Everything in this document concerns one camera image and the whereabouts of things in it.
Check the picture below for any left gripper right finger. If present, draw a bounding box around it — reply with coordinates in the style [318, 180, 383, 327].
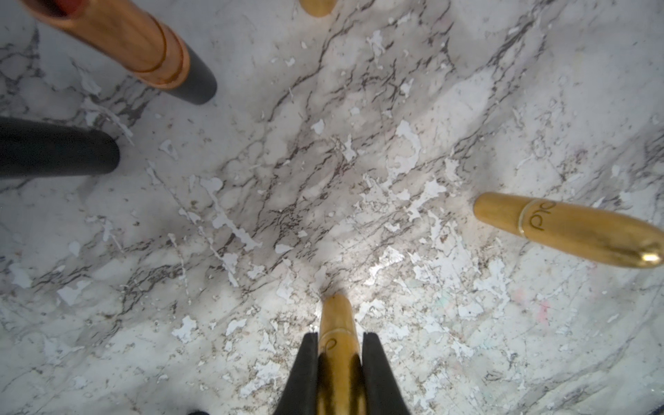
[361, 332, 410, 415]

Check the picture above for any black lipstick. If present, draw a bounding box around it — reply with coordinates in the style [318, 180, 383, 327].
[24, 0, 217, 105]

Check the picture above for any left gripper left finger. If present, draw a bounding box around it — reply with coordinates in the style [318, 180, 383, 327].
[274, 332, 318, 415]

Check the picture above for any gold lipstick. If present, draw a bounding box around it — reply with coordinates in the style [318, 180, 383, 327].
[473, 192, 663, 268]
[316, 293, 367, 415]

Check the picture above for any gold lipstick cap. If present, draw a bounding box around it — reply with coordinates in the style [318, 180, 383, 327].
[299, 0, 337, 17]

